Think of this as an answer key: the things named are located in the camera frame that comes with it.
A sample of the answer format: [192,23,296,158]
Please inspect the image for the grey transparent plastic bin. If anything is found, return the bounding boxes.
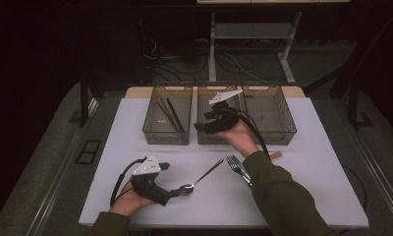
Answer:
[196,84,245,146]
[141,85,194,147]
[240,84,298,146]

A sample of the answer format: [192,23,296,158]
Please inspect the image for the thin black cable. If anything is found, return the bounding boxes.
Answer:
[343,164,369,212]

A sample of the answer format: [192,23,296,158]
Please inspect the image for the tangle of floor cables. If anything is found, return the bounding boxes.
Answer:
[140,33,271,87]

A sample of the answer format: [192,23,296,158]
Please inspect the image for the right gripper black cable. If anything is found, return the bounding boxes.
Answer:
[221,105,271,159]

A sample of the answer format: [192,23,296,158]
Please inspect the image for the black metal stand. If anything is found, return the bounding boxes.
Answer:
[328,13,376,131]

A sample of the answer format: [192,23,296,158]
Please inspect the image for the grey metal desk frame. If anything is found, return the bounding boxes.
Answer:
[208,11,303,85]

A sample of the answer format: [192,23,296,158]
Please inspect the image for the person's left hand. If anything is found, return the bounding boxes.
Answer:
[109,178,157,218]

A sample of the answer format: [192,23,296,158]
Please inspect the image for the black chopstick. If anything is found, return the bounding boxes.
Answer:
[165,97,185,134]
[166,96,188,134]

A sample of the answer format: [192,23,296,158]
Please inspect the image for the wooden-handled metal fork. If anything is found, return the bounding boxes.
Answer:
[226,154,253,189]

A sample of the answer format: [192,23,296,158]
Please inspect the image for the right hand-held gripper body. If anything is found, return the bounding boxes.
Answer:
[207,87,245,134]

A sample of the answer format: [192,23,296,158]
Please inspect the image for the person's right hand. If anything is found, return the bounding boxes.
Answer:
[213,119,261,159]

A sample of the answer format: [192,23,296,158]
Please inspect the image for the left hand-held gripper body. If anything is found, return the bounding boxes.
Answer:
[131,154,172,207]

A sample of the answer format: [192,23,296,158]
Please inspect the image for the aluminium floor rail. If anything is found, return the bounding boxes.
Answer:
[343,111,393,227]
[28,97,101,236]

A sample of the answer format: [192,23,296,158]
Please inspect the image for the metal spoon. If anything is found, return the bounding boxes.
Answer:
[178,158,225,197]

